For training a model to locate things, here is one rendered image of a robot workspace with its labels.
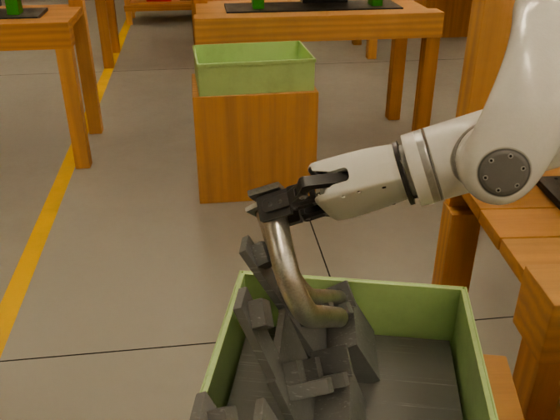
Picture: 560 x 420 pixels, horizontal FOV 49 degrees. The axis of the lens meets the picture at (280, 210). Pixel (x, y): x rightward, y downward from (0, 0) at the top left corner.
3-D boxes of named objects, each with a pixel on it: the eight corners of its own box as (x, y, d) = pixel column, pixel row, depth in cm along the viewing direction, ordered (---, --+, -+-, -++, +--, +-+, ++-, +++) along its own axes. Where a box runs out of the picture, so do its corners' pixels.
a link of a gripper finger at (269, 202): (310, 182, 71) (257, 198, 73) (302, 174, 68) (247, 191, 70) (316, 208, 70) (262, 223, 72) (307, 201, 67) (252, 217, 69)
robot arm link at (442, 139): (447, 212, 65) (440, 188, 74) (577, 175, 61) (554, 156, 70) (424, 137, 63) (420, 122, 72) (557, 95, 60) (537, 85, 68)
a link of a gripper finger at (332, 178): (369, 172, 69) (337, 192, 73) (317, 165, 64) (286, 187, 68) (372, 182, 69) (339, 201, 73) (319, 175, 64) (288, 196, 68)
